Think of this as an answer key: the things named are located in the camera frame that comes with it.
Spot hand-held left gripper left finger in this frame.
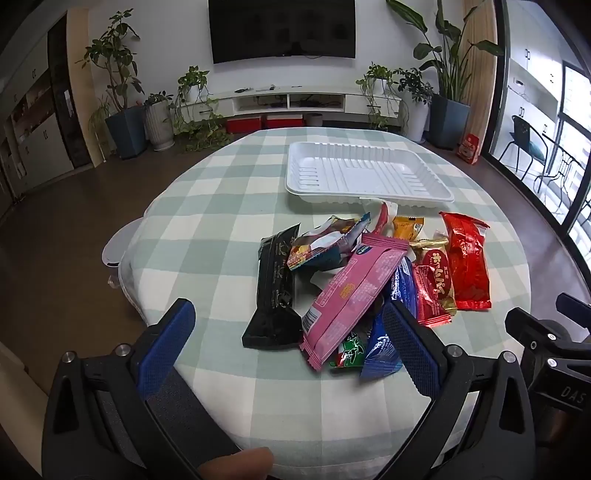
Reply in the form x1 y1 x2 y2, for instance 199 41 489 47
41 298 241 480

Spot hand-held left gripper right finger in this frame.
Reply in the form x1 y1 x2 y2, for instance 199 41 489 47
381 300 536 480

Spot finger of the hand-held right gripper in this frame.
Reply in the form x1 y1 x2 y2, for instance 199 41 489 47
505 307 575 354
555 292 591 321

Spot small red snack packet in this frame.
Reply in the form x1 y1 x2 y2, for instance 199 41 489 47
412 265 452 329

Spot green snack packet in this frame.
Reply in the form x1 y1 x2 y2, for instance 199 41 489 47
329 332 368 368

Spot pink snack packet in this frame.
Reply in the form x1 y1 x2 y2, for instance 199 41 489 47
299 233 409 371

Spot gold-ended red snack packet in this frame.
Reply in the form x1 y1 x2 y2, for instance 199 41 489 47
410 233 459 317

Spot large red snack packet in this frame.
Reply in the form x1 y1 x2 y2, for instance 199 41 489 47
438 211 492 311

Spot black snack packet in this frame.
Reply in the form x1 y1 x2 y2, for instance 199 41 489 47
241 224 303 349

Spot orange snack packet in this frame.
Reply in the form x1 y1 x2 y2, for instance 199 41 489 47
392 216 424 243

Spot light blue cartoon snack packet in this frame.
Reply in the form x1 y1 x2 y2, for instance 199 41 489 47
287 213 372 273

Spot long red and white packet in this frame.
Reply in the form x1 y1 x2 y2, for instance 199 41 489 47
358 198 399 237

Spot white plastic tray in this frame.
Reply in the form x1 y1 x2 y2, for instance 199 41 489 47
285 141 455 204

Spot person's left hand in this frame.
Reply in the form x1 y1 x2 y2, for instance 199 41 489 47
196 447 275 480

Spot white round stool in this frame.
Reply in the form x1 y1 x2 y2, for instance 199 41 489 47
102 219 144 278

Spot green checked tablecloth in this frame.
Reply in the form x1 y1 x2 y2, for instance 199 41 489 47
117 127 532 480

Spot black balcony table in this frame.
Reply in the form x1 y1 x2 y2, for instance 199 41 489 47
536 134 578 195

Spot black balcony chair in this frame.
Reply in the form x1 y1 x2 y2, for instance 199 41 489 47
499 115 548 178

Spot red paper bag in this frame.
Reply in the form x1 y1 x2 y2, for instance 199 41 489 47
457 134 481 164

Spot tree in blue square pot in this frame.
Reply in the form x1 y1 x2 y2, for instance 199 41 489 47
76 9 148 160

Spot large-leaf plant in blue pot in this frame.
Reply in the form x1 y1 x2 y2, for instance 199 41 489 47
387 0 504 149

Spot plant in white ribbed pot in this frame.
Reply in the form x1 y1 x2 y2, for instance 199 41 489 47
143 92 176 151

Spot white balcony cabinet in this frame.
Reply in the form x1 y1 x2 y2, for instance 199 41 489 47
508 46 564 139

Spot bushy plant in white pot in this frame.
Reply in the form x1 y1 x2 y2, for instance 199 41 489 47
394 69 435 143

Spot white television cabinet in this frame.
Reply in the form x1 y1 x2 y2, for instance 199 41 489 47
178 88 402 121

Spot beige curtain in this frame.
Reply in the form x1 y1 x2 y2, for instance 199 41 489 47
462 0 499 153

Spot black framed glass door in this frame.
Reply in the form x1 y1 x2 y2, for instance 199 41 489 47
485 0 591 273

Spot trailing pothos in white pot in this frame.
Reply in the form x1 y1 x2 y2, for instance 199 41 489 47
175 67 232 153
355 62 402 132

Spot wall cabinet unit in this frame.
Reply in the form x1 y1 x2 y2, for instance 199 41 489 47
0 9 93 204

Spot wall-mounted television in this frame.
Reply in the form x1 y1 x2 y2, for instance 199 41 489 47
208 0 357 64

